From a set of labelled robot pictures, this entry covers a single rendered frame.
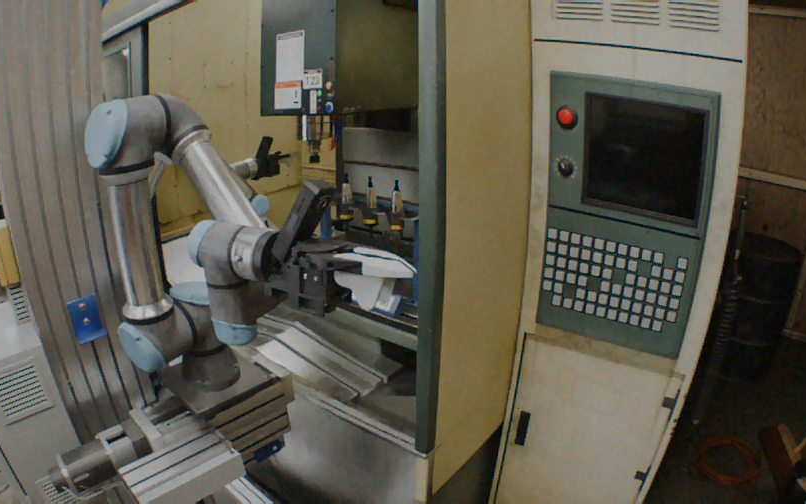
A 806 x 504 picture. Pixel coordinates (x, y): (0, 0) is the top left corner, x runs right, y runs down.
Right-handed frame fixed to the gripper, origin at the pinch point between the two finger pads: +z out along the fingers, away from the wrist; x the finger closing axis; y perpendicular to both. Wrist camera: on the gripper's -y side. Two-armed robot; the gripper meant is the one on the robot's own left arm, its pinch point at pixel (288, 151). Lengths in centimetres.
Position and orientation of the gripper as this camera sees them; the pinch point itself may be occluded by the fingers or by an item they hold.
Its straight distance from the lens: 202.6
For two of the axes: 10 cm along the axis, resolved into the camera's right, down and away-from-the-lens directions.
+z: 5.3, -3.2, 7.9
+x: 8.5, 1.8, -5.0
